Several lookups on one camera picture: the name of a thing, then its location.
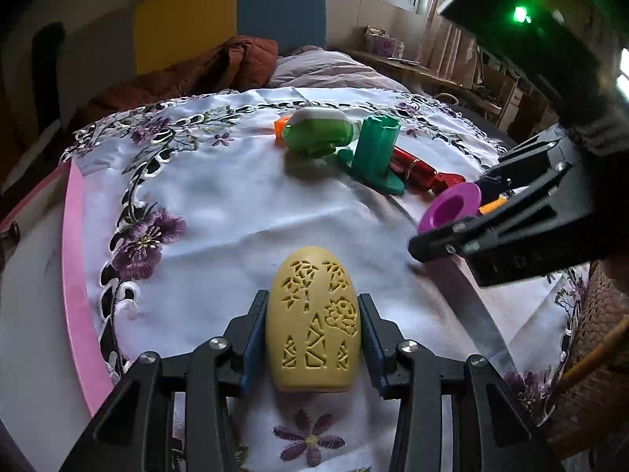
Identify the purple box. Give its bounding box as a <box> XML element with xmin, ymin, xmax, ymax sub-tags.
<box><xmin>364</xmin><ymin>27</ymin><xmax>405</xmax><ymax>57</ymax></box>

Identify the person's right forearm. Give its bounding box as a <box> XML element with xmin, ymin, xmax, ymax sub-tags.
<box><xmin>563</xmin><ymin>103</ymin><xmax>629</xmax><ymax>158</ymax></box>

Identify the grey pink duvet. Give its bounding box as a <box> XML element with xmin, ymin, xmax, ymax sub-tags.
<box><xmin>270</xmin><ymin>45</ymin><xmax>411</xmax><ymax>93</ymax></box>

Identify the wooden desk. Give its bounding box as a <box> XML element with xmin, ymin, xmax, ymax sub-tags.
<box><xmin>349</xmin><ymin>49</ymin><xmax>522</xmax><ymax>129</ymax></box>

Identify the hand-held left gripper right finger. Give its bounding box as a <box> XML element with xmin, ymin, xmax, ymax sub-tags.
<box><xmin>359</xmin><ymin>294</ymin><xmax>561</xmax><ymax>472</ymax></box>

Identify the white floral embroidered tablecloth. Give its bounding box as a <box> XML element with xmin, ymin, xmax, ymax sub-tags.
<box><xmin>59</xmin><ymin>86</ymin><xmax>590</xmax><ymax>472</ymax></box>

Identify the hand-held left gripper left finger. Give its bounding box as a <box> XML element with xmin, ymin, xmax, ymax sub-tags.
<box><xmin>59</xmin><ymin>291</ymin><xmax>269</xmax><ymax>472</ymax></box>

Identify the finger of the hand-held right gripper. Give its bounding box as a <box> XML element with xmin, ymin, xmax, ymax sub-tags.
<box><xmin>478</xmin><ymin>127</ymin><xmax>572</xmax><ymax>195</ymax></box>
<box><xmin>408</xmin><ymin>161</ymin><xmax>591</xmax><ymax>263</ymax></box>

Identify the beige curtain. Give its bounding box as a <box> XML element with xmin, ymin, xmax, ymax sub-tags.
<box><xmin>417</xmin><ymin>0</ymin><xmax>473</xmax><ymax>70</ymax></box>

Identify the brown padded jacket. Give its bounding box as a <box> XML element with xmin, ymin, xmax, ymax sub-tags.
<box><xmin>81</xmin><ymin>35</ymin><xmax>280</xmax><ymax>124</ymax></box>

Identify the wicker chair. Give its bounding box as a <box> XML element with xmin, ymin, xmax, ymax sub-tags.
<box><xmin>541</xmin><ymin>260</ymin><xmax>629</xmax><ymax>458</ymax></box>

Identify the small red plastic piece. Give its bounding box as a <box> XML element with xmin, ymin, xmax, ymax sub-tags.
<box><xmin>432</xmin><ymin>172</ymin><xmax>467</xmax><ymax>195</ymax></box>

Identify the yellow carved egg-shaped shell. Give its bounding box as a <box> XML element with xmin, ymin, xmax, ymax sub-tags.
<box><xmin>265</xmin><ymin>246</ymin><xmax>364</xmax><ymax>394</ymax></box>

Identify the red metallic cylinder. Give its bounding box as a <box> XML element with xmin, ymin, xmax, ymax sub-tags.
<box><xmin>390</xmin><ymin>146</ymin><xmax>445</xmax><ymax>192</ymax></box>

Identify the green fluted holder with base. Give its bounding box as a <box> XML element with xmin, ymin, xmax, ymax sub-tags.
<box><xmin>337</xmin><ymin>114</ymin><xmax>406</xmax><ymax>195</ymax></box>

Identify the green and white toy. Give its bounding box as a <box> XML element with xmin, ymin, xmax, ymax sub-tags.
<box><xmin>282</xmin><ymin>107</ymin><xmax>355</xmax><ymax>158</ymax></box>

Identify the purple plastic cup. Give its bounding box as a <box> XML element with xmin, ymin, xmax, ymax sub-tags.
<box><xmin>417</xmin><ymin>182</ymin><xmax>482</xmax><ymax>235</ymax></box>

